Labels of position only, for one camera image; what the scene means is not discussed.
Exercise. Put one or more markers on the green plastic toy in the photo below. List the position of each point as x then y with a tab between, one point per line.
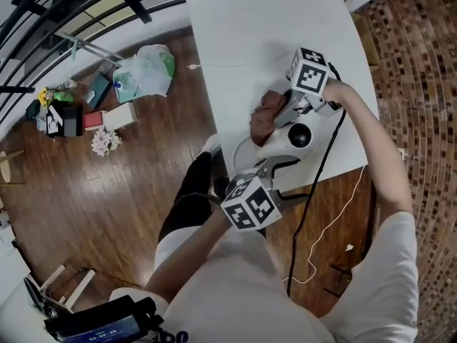
64	95

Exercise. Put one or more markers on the black screen device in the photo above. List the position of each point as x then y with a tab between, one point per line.
100	331

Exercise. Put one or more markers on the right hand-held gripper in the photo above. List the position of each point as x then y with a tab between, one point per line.
308	75

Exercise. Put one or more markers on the cardboard box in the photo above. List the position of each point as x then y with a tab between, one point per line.
367	41

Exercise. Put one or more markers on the white round device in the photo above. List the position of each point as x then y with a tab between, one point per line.
300	136

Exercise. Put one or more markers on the black trousers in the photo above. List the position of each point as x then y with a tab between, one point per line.
189	198

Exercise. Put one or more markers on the black metal railing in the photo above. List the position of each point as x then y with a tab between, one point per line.
137	4

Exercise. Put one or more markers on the red box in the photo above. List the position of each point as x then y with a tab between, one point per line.
94	120

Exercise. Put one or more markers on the person's right forearm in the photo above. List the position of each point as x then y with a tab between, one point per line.
375	148

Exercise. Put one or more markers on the person's left forearm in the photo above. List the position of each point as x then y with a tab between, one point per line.
185	259

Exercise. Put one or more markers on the brown cloth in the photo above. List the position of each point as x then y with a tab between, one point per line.
264	120

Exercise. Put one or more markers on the grey metal rod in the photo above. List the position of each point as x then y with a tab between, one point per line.
89	46

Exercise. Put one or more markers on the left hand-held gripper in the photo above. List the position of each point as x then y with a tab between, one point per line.
250	206

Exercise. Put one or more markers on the white table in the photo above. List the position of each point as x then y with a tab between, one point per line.
250	20

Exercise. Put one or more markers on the black and white box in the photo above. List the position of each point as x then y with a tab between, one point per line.
54	120

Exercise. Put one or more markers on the white shoe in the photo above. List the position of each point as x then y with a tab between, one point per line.
210	144

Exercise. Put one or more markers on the sunflower bouquet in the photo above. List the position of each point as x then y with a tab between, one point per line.
45	98

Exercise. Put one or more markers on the translucent plastic bag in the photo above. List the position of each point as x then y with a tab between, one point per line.
150	73

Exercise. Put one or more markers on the wooden stool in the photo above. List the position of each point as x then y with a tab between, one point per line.
5	166

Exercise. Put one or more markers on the dark green small box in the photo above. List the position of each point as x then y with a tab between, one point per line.
32	110

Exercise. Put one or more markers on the teal box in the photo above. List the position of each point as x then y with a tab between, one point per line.
100	89

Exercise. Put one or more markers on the white flower bouquet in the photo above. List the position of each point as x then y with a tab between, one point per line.
106	141

